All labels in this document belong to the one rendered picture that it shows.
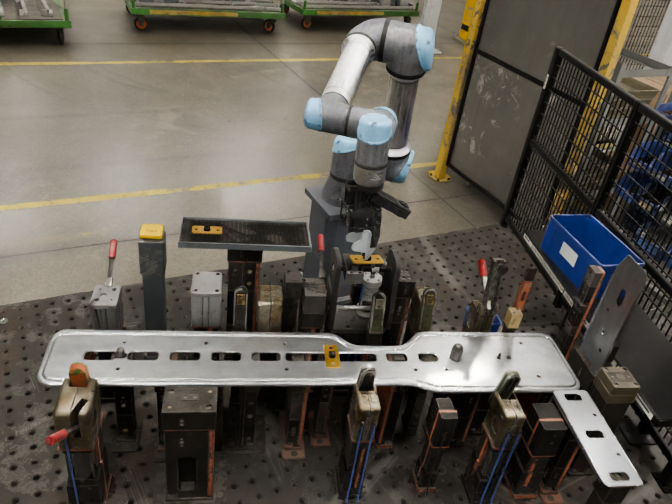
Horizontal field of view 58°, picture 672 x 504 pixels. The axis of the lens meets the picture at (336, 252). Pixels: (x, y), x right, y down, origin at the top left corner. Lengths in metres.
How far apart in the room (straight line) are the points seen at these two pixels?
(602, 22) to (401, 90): 2.19
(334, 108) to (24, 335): 1.26
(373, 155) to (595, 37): 2.66
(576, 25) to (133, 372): 3.20
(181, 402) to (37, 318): 0.91
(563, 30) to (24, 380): 3.35
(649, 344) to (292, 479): 1.09
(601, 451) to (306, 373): 0.73
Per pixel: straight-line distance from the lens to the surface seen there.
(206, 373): 1.56
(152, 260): 1.80
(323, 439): 1.82
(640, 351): 1.96
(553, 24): 4.12
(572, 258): 2.13
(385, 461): 1.82
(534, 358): 1.81
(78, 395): 1.46
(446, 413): 1.58
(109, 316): 1.71
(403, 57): 1.77
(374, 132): 1.35
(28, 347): 2.15
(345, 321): 1.79
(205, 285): 1.65
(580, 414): 1.71
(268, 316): 1.67
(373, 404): 1.47
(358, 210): 1.44
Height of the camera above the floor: 2.10
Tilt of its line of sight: 33 degrees down
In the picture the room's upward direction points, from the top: 9 degrees clockwise
